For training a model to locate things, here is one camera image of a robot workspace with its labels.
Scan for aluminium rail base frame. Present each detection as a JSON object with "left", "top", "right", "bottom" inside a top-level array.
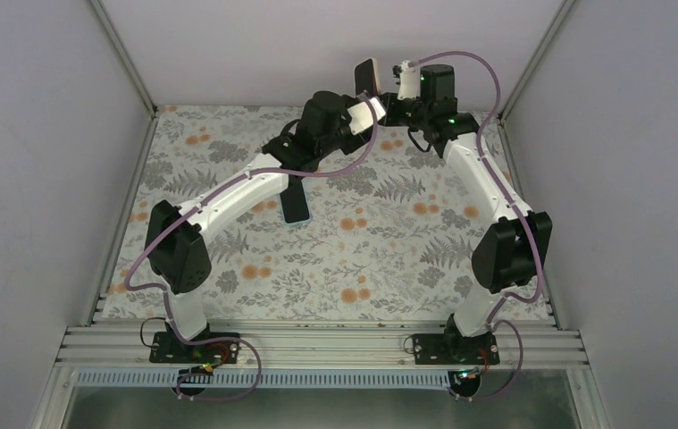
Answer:
[{"left": 33, "top": 321, "right": 609, "bottom": 428}]

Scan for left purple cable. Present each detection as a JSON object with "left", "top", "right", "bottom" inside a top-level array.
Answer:
[{"left": 122, "top": 92, "right": 380, "bottom": 350}]

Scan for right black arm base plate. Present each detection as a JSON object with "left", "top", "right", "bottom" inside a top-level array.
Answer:
[{"left": 402, "top": 332, "right": 500, "bottom": 366}]

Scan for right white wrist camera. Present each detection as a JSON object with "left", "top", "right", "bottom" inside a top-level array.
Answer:
[{"left": 392, "top": 61, "right": 421, "bottom": 100}]

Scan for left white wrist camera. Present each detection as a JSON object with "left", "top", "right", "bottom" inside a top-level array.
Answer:
[{"left": 347, "top": 97, "right": 387, "bottom": 135}]

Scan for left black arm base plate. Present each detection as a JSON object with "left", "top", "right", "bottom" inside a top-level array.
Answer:
[{"left": 148, "top": 332, "right": 240, "bottom": 366}]

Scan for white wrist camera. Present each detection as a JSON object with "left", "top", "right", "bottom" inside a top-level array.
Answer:
[
  {"left": 347, "top": 97, "right": 387, "bottom": 135},
  {"left": 392, "top": 61, "right": 421, "bottom": 100}
]

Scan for floral patterned table mat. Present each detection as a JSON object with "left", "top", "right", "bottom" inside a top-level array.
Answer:
[{"left": 101, "top": 105, "right": 554, "bottom": 323}]

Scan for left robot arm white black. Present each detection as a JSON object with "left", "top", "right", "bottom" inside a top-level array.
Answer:
[{"left": 140, "top": 91, "right": 386, "bottom": 362}]

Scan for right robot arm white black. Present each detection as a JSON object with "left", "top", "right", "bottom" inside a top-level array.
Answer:
[{"left": 381, "top": 62, "right": 553, "bottom": 364}]

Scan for phone in blue case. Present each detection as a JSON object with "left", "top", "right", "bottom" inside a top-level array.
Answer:
[{"left": 279, "top": 176, "right": 312, "bottom": 225}]

